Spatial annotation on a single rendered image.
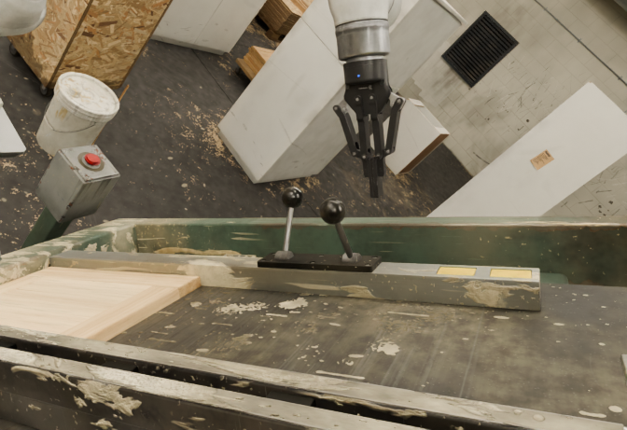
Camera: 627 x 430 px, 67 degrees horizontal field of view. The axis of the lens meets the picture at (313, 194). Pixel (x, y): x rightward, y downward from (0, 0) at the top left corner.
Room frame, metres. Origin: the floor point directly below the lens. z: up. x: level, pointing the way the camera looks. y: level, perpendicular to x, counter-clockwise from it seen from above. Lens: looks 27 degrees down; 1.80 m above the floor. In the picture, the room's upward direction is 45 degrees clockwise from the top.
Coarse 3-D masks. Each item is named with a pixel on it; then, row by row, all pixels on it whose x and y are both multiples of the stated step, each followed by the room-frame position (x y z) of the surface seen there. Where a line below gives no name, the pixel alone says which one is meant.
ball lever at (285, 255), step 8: (288, 192) 0.69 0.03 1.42; (296, 192) 0.70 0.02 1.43; (288, 200) 0.69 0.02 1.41; (296, 200) 0.69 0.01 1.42; (288, 208) 0.69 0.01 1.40; (288, 216) 0.68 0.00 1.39; (288, 224) 0.68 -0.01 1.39; (288, 232) 0.67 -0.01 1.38; (288, 240) 0.66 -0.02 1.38; (280, 256) 0.64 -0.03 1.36; (288, 256) 0.64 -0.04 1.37
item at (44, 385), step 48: (0, 336) 0.31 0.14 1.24; (48, 336) 0.32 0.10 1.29; (0, 384) 0.26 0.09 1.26; (48, 384) 0.26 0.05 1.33; (96, 384) 0.25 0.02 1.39; (144, 384) 0.26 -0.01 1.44; (192, 384) 0.26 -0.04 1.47; (240, 384) 0.28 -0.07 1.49; (288, 384) 0.28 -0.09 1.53; (336, 384) 0.28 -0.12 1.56
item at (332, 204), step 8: (328, 200) 0.59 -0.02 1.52; (336, 200) 0.59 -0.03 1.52; (320, 208) 0.58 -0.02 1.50; (328, 208) 0.58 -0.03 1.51; (336, 208) 0.58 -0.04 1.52; (344, 208) 0.59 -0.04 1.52; (328, 216) 0.58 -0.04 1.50; (336, 216) 0.58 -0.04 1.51; (336, 224) 0.60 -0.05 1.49; (344, 232) 0.61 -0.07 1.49; (344, 240) 0.61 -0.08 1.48; (344, 248) 0.62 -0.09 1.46; (344, 256) 0.63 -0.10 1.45; (352, 256) 0.63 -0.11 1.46; (360, 256) 0.64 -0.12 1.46
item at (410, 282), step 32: (64, 256) 0.68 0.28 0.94; (96, 256) 0.68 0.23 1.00; (128, 256) 0.68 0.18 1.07; (160, 256) 0.68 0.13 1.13; (192, 256) 0.68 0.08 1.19; (256, 288) 0.62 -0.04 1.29; (288, 288) 0.61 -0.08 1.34; (320, 288) 0.61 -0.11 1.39; (352, 288) 0.60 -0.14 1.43; (384, 288) 0.60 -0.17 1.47; (416, 288) 0.59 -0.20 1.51; (448, 288) 0.59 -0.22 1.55; (480, 288) 0.59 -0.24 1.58; (512, 288) 0.58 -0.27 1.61
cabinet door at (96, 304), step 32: (0, 288) 0.55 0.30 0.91; (32, 288) 0.56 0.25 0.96; (64, 288) 0.57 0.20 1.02; (96, 288) 0.57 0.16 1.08; (128, 288) 0.58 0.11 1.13; (160, 288) 0.57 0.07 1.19; (192, 288) 0.61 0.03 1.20; (0, 320) 0.44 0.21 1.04; (32, 320) 0.44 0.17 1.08; (64, 320) 0.45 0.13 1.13; (96, 320) 0.45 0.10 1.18; (128, 320) 0.47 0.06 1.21
